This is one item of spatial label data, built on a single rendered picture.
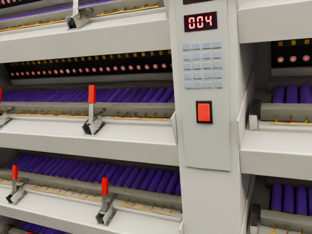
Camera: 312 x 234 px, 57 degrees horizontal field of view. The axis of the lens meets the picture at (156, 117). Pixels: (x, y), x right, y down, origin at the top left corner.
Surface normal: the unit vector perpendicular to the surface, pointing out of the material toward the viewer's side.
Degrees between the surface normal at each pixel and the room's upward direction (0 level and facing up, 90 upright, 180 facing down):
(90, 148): 108
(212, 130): 90
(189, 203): 90
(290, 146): 18
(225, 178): 90
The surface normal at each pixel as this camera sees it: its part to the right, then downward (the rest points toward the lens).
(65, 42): -0.37, 0.54
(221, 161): -0.42, 0.25
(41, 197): -0.21, -0.84
